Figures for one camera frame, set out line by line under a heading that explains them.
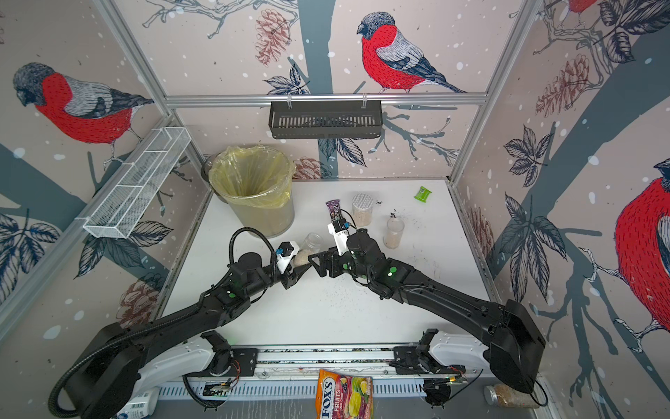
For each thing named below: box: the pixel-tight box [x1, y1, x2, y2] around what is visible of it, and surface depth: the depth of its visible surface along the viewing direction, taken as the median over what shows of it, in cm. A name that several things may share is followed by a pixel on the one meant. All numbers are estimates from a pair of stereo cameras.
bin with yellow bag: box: [200, 144, 296, 239], surface depth 95 cm
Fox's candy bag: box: [315, 369, 375, 419], surface depth 67 cm
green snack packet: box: [413, 185, 432, 203], surface depth 116 cm
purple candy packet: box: [325, 199, 341, 220], surface depth 112 cm
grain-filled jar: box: [483, 384, 540, 409], surface depth 66 cm
